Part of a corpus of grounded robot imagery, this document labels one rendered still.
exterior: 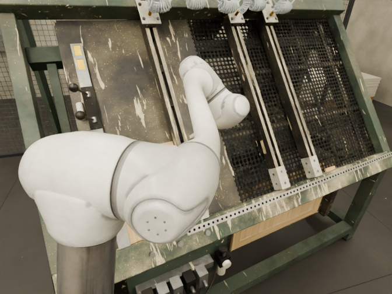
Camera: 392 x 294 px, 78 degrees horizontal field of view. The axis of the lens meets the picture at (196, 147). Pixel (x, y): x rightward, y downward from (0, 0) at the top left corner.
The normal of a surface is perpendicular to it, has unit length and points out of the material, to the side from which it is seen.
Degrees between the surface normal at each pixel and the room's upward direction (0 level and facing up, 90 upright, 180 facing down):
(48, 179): 67
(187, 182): 40
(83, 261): 73
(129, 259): 50
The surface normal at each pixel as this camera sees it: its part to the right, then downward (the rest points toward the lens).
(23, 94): 0.36, -0.20
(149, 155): 0.10, -0.81
